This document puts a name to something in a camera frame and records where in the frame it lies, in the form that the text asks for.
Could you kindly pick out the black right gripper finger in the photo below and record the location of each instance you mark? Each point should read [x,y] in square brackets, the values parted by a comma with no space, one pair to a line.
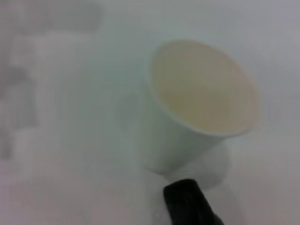
[185,204]

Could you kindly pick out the white paper cup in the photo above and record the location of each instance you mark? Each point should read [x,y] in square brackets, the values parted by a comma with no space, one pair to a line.
[204,89]

